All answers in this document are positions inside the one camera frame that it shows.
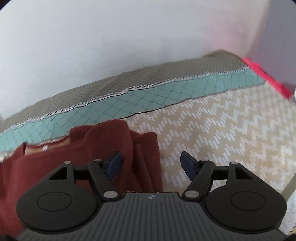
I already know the patterned quilted bedspread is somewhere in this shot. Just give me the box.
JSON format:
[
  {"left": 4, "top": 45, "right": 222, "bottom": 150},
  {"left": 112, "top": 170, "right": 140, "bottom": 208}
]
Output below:
[{"left": 0, "top": 49, "right": 296, "bottom": 202}]

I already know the maroon long sleeve sweater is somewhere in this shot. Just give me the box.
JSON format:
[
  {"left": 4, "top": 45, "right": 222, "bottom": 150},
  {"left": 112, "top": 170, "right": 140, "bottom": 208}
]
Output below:
[{"left": 1, "top": 120, "right": 163, "bottom": 236}]

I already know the pink bed sheet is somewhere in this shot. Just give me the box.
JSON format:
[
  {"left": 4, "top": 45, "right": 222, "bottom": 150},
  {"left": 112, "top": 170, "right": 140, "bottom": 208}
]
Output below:
[{"left": 242, "top": 58, "right": 293, "bottom": 99}]

